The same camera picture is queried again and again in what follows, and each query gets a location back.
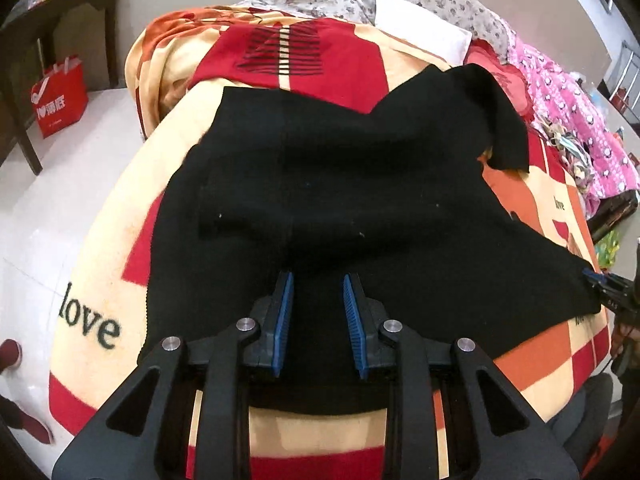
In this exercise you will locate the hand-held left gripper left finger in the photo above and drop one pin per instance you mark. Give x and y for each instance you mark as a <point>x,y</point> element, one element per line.
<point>282,320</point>

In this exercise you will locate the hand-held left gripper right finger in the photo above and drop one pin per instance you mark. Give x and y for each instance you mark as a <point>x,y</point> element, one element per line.
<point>354,320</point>

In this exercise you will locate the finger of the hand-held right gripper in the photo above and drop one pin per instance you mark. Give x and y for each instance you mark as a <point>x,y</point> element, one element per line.
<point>607,287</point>

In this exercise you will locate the black pants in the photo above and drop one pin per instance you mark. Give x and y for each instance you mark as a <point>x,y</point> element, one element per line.
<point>350,185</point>

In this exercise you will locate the dark board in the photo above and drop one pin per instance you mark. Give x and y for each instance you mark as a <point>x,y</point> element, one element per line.
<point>617,215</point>

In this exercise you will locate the grey cloth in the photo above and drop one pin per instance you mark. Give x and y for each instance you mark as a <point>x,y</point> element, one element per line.
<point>580,415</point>

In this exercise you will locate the multicoloured patterned cloth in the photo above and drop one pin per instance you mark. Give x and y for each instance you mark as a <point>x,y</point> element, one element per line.
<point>575,160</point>

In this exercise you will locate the red orange cream printed blanket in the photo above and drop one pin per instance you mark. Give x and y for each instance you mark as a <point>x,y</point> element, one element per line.
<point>100,260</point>

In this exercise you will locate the pink printed quilt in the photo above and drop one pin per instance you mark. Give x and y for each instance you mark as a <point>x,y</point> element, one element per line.
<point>565,90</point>

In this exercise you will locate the metal rack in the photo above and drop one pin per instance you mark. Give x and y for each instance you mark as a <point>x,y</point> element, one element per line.
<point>625,80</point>

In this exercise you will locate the red heart-shaped pillow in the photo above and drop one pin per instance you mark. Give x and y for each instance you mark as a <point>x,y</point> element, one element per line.
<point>500,72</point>

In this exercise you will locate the dark red shoe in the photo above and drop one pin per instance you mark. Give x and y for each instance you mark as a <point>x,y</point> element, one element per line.
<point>27,422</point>
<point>10,355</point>

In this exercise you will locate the white pillow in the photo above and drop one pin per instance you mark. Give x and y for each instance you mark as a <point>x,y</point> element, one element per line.
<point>420,25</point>

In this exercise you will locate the red shopping bag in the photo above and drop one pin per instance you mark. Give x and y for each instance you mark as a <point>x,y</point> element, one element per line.
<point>60,100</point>

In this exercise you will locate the dark wooden table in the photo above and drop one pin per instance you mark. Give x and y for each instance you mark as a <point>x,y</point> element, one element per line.
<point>30,30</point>

